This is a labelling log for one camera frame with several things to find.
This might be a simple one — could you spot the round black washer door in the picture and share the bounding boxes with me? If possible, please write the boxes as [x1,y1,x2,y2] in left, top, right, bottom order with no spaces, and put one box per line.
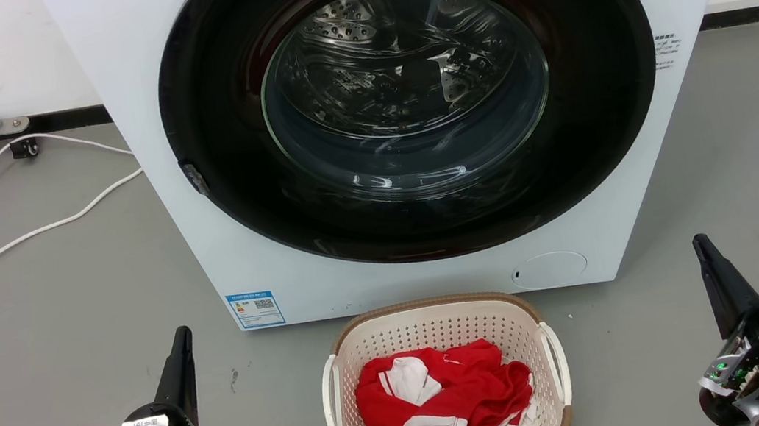
[144,0,680,295]

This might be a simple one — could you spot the small printed text sticker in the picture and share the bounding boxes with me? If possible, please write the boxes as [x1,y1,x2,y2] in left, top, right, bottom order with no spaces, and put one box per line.
[650,32,683,72]

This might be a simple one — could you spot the small black caster wheel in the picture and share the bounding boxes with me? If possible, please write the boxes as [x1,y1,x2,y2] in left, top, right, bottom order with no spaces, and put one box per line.
[9,137,40,161]

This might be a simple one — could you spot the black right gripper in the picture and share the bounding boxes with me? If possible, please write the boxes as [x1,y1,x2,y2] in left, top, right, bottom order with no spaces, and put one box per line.
[675,225,759,426]

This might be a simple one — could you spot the white front-load washing machine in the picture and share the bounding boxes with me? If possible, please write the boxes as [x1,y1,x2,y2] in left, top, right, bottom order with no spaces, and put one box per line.
[41,0,759,355]

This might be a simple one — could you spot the white and brown laundry basket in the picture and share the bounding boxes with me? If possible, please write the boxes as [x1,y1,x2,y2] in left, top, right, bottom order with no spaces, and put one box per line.
[310,281,578,426]

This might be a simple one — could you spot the round white filter cover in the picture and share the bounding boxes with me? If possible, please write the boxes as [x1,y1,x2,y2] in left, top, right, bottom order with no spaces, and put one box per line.
[509,247,590,293]

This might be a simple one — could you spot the red and white garment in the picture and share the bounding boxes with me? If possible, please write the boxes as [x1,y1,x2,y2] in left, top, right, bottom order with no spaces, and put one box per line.
[349,332,541,426]

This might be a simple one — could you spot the blue energy label sticker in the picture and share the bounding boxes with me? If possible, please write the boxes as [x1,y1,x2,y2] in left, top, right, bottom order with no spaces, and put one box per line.
[225,287,287,332]

